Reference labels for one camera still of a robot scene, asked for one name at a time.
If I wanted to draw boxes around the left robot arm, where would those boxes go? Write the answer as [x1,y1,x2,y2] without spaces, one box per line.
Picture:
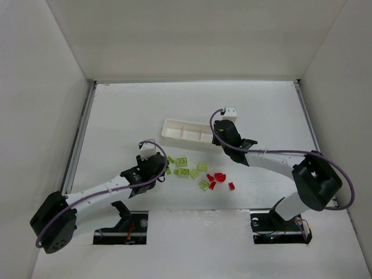
[30,152,169,254]

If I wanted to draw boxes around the green 2x3 lego upper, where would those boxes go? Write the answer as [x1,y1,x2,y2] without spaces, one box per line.
[176,157,188,167]

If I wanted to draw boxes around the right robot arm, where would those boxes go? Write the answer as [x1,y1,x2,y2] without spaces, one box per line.
[213,120,342,226]

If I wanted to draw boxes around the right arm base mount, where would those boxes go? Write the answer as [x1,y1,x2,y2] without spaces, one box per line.
[250,203,313,245]

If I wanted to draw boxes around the small green lego curved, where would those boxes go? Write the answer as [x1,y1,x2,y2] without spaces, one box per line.
[167,156,175,164]

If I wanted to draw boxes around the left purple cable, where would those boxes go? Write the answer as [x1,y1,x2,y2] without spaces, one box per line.
[35,139,170,248]

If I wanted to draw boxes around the white three-compartment tray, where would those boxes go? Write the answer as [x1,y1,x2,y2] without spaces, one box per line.
[161,119,223,153]

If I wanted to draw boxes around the purple cable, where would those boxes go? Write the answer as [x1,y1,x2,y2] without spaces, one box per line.
[209,108,355,210]
[35,139,170,248]

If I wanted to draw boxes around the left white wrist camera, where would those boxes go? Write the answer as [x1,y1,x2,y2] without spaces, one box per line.
[139,143,157,160]

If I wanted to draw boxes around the green 2x3 lego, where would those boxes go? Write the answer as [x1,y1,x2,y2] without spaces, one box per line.
[176,157,188,167]
[177,168,189,177]

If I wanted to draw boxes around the green square lego lower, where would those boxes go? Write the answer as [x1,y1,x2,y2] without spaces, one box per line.
[199,180,210,191]

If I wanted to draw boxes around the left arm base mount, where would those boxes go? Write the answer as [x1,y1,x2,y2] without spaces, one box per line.
[92,201,149,246]

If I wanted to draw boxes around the red round lego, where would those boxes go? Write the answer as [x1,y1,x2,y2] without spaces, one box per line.
[214,173,227,183]

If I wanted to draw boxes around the red lego wedge middle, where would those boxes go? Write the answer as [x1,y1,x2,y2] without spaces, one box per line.
[209,181,216,190]

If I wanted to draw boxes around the green 2x3 lego lower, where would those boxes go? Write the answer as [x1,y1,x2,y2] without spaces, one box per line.
[177,168,189,177]

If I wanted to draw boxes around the red lego block right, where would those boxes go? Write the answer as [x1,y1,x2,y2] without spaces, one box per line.
[228,183,235,191]

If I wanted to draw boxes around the green 2x2 lego studs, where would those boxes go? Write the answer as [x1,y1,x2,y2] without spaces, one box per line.
[196,162,209,172]

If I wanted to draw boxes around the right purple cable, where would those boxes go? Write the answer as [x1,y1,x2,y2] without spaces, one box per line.
[209,108,355,210]

